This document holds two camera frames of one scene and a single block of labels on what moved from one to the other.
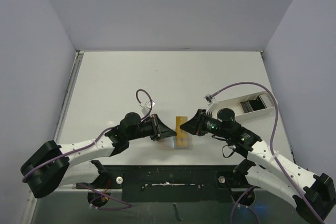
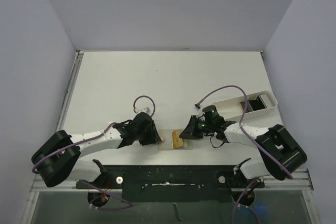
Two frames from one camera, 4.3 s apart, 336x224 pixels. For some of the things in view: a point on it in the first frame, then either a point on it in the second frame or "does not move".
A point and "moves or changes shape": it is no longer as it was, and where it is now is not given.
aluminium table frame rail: x=78 y=60 does not move
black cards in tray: x=252 y=105 does not move
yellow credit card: x=182 y=140 moves or changes shape
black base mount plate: x=169 y=183 does not move
